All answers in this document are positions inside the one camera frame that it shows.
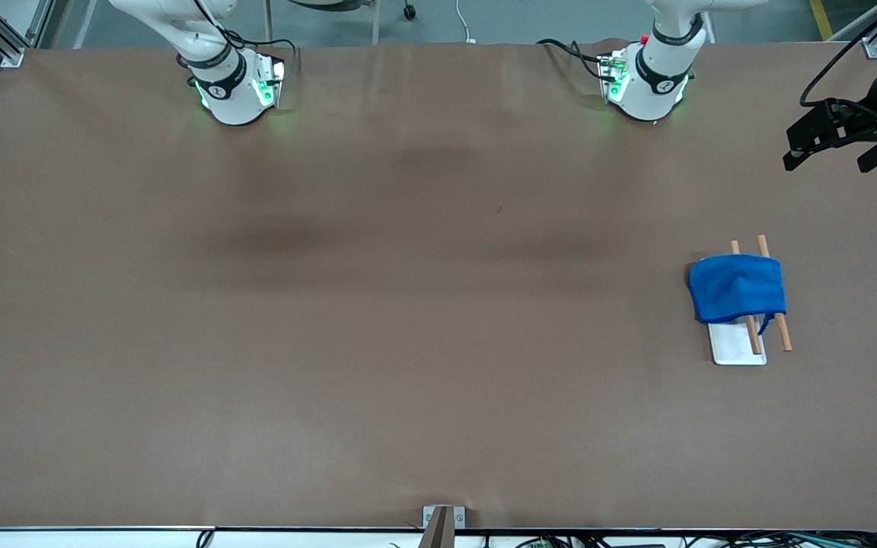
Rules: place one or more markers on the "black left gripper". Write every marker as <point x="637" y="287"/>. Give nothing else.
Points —
<point x="875" y="100"/>

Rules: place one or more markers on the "blue microfibre towel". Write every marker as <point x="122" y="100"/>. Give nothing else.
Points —
<point x="735" y="289"/>

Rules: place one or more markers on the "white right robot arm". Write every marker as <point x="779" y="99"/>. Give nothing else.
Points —
<point x="229" y="91"/>

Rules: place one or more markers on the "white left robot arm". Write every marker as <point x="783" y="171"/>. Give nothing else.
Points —
<point x="655" y="76"/>

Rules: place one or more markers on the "white rack with wooden bars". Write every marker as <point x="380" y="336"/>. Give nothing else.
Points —
<point x="735" y="346"/>

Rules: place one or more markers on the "chair base with caster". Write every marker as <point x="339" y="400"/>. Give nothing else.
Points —
<point x="374" y="23"/>

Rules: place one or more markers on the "white table edge rail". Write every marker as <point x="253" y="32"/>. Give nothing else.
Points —
<point x="65" y="539"/>

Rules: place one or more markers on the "metal table edge bracket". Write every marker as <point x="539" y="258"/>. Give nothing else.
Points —
<point x="438" y="525"/>

